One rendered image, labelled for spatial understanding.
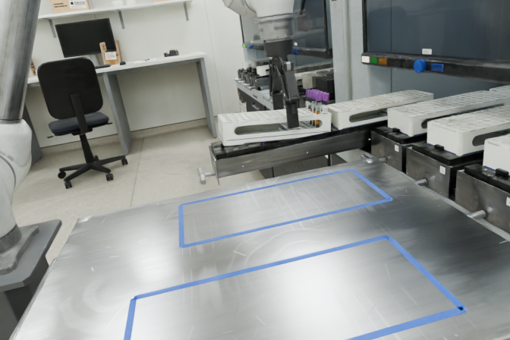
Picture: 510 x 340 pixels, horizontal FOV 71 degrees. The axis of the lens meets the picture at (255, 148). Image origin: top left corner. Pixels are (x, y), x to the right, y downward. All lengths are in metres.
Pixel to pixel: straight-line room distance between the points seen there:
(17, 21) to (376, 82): 0.97
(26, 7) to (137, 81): 3.47
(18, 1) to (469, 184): 1.03
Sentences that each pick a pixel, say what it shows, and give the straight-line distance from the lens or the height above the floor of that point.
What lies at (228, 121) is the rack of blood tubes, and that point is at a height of 0.89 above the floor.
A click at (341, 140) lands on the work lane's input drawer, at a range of 1.00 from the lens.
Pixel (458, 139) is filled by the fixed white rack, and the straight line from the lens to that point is 0.82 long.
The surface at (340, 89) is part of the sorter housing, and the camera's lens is 1.35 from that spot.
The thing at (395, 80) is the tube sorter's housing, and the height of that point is 0.89.
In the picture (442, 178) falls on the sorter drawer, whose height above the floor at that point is 0.77.
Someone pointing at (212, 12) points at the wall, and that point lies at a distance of 4.47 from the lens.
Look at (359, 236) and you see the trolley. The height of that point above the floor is 0.82.
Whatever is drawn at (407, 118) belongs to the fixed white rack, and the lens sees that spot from 0.94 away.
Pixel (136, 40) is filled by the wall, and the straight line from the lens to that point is 4.43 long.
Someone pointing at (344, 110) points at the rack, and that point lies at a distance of 1.02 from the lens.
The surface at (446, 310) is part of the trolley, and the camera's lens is 0.44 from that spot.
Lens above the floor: 1.12
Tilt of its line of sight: 19 degrees down
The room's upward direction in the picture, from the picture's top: 8 degrees counter-clockwise
